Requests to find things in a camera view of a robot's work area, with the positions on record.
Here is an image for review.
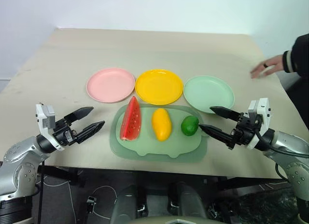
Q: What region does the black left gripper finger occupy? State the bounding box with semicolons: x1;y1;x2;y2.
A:
74;120;106;145
63;106;95;126

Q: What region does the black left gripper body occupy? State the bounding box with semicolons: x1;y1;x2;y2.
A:
52;117;79;146

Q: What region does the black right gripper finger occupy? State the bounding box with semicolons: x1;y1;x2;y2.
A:
198;124;237;148
209;106;241;121

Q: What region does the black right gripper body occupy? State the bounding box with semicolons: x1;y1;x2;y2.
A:
226;112;262;150

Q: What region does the light green round plate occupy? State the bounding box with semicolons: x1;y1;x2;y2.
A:
183;75;235;114

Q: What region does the pink round plate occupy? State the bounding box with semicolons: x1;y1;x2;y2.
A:
86;67;136;104

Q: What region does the yellow round plate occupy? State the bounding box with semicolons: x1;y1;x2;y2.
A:
135;69;183;106

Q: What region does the person's bare hand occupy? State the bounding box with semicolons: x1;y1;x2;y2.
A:
250;54;286;80

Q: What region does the green lime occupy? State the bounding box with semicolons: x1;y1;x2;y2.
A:
181;115;200;137

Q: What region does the red watermelon slice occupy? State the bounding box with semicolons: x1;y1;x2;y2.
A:
120;96;142;141

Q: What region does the yellow mango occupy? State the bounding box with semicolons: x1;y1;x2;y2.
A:
151;108;173;141

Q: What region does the translucent green tray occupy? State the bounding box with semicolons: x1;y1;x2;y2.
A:
109;103;208;163

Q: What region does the dark grey rounded shape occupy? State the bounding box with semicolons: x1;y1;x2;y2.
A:
110;184;146;221
168;182;207;219

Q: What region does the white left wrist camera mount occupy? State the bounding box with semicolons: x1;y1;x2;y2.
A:
35;103;66;152

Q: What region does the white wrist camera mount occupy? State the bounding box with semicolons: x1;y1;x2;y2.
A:
246;98;272;150
35;103;66;152

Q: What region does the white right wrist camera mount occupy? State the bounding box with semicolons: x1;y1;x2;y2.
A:
246;98;272;150

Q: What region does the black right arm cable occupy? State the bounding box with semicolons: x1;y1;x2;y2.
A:
255;129;309;159

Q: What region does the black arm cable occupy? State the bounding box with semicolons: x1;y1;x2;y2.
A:
37;158;46;224
255;129;309;159

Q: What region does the black table frame bar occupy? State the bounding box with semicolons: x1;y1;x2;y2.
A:
44;165;85;187
216;177;292;191

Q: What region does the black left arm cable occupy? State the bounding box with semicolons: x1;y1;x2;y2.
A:
37;158;46;224

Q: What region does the white floor cable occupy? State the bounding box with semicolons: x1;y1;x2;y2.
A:
91;184;119;220

